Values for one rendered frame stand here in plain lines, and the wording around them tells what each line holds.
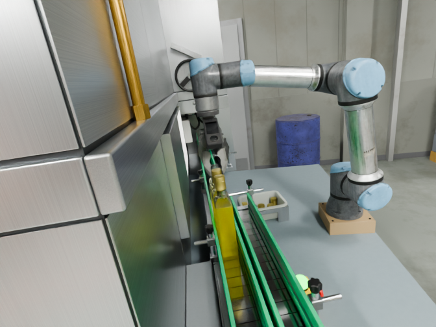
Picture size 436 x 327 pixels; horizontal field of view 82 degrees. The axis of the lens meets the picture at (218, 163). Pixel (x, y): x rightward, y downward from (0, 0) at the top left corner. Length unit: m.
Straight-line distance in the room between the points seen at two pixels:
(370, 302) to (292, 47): 3.34
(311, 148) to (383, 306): 2.59
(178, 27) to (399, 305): 1.77
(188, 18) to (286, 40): 2.18
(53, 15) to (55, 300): 0.27
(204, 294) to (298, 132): 2.70
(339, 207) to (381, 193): 0.22
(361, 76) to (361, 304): 0.68
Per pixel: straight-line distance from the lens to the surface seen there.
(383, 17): 4.23
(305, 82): 0.99
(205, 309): 0.76
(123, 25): 0.46
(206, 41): 1.87
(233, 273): 0.84
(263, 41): 3.83
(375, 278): 1.06
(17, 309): 0.37
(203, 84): 0.77
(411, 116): 4.48
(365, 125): 0.96
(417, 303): 1.03
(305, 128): 3.27
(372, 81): 0.92
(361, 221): 1.23
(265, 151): 3.96
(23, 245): 0.32
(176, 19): 1.89
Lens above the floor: 1.44
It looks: 18 degrees down
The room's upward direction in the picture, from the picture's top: 8 degrees counter-clockwise
